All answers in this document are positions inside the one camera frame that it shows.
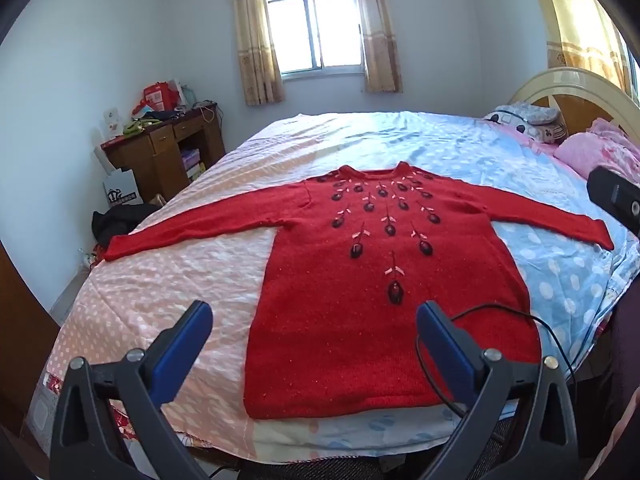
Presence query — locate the beige patterned curtain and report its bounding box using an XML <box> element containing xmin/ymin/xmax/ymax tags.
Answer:
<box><xmin>229</xmin><ymin>0</ymin><xmax>286</xmax><ymax>107</ymax></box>
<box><xmin>352</xmin><ymin>0</ymin><xmax>403</xmax><ymax>95</ymax></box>

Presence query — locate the cream wooden headboard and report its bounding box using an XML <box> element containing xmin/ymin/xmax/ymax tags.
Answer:
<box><xmin>506</xmin><ymin>67</ymin><xmax>640</xmax><ymax>146</ymax></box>

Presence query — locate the pink pillow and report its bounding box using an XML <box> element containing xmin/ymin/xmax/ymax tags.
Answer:
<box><xmin>555</xmin><ymin>117</ymin><xmax>640</xmax><ymax>186</ymax></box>

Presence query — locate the white wall card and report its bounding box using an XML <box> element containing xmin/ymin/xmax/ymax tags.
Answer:
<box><xmin>101</xmin><ymin>106</ymin><xmax>123</xmax><ymax>139</ymax></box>

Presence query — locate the dark cloth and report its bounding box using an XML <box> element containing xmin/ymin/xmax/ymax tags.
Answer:
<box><xmin>91</xmin><ymin>203</ymin><xmax>161</xmax><ymax>251</ymax></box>

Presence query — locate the red knitted sweater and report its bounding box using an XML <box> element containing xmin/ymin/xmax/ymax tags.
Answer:
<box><xmin>102</xmin><ymin>161</ymin><xmax>616</xmax><ymax>421</ymax></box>

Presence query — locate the red box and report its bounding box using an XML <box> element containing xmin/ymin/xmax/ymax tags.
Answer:
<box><xmin>142</xmin><ymin>81</ymin><xmax>181</xmax><ymax>111</ymax></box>

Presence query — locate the black cable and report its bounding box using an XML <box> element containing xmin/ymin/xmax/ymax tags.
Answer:
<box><xmin>415</xmin><ymin>306</ymin><xmax>576</xmax><ymax>413</ymax></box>

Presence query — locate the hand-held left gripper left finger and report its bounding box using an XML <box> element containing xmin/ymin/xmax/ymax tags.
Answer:
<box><xmin>49</xmin><ymin>300</ymin><xmax>216</xmax><ymax>480</ymax></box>

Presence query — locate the brown wooden panel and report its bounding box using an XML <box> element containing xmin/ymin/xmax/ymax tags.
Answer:
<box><xmin>0</xmin><ymin>245</ymin><xmax>61</xmax><ymax>421</ymax></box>

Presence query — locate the yellow curtain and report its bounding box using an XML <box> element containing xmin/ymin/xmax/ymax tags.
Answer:
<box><xmin>530</xmin><ymin>0</ymin><xmax>628</xmax><ymax>96</ymax></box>

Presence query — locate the window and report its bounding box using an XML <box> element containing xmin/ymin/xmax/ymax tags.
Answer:
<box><xmin>260</xmin><ymin>0</ymin><xmax>363</xmax><ymax>78</ymax></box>

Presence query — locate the person's dark purple clothing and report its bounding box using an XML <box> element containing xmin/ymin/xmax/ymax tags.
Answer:
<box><xmin>597</xmin><ymin>280</ymin><xmax>640</xmax><ymax>466</ymax></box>

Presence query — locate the white paper bag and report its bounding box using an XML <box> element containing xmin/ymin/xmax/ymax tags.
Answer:
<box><xmin>102</xmin><ymin>167</ymin><xmax>140</xmax><ymax>208</ymax></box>

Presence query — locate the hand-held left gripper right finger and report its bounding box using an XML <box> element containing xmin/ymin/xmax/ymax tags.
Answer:
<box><xmin>416</xmin><ymin>301</ymin><xmax>581</xmax><ymax>480</ymax></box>

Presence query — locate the polka dot bedsheet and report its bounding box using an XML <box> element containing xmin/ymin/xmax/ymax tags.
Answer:
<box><xmin>30</xmin><ymin>110</ymin><xmax>640</xmax><ymax>461</ymax></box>

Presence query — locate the brown wooden desk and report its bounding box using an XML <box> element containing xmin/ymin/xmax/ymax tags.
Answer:
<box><xmin>100</xmin><ymin>102</ymin><xmax>227</xmax><ymax>206</ymax></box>

